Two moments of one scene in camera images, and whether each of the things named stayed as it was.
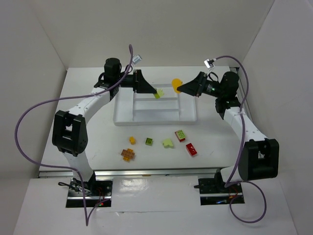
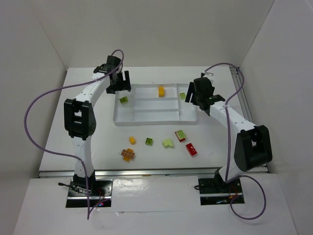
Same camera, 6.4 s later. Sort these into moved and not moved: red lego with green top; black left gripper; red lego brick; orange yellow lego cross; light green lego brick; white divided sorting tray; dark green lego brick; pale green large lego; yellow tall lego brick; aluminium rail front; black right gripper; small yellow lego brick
Moved: light green lego brick; black right gripper; black left gripper; yellow tall lego brick
Not moved: red lego brick; pale green large lego; aluminium rail front; small yellow lego brick; red lego with green top; orange yellow lego cross; dark green lego brick; white divided sorting tray
